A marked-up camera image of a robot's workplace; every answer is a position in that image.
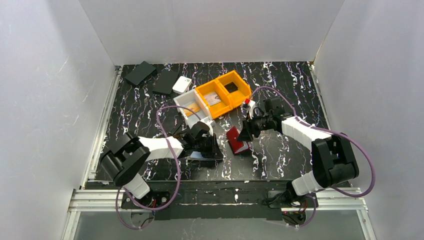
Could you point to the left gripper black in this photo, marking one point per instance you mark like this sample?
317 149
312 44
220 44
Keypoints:
208 147

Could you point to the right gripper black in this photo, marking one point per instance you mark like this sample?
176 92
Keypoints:
251 125

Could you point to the red leather card holder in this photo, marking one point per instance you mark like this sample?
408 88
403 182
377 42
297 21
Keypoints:
237 147

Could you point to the grey card holder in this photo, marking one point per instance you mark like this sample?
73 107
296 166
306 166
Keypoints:
197 156

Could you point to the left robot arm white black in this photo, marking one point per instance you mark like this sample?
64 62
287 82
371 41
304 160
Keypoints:
123 160

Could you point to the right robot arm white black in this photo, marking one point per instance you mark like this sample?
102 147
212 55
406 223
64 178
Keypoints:
333 160

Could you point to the orange card in bin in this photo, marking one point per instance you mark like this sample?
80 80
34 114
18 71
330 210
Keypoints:
192 108

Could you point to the id card in bin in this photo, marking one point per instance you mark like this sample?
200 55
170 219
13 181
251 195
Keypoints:
212 98

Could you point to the black card in bin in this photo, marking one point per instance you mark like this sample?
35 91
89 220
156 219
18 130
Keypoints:
231 87

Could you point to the orange bin middle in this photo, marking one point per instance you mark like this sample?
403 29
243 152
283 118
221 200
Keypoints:
219 109

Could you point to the orange bin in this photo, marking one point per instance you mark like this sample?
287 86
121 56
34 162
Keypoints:
219 109
236 98

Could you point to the orange bin right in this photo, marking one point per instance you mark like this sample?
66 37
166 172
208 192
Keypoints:
236 98

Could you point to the white plastic bin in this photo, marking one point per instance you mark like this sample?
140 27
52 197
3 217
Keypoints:
187 98

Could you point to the white small box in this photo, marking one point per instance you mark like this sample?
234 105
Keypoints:
182 85

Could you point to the black flat box right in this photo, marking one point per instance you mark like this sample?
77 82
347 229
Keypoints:
165 82

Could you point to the black flat box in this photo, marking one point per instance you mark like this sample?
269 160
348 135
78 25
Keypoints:
165 82
140 73

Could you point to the black flat box left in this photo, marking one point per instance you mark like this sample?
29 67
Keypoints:
140 73

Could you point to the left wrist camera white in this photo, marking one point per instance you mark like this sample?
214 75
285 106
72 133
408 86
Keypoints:
209 123

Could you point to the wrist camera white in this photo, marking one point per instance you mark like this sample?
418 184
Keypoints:
209 123
249 105

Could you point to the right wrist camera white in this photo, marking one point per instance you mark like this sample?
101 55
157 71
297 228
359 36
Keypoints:
249 105

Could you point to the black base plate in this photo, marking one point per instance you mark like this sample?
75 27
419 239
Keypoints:
236 199

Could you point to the aluminium rail frame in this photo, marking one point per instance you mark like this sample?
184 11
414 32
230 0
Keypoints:
336 213

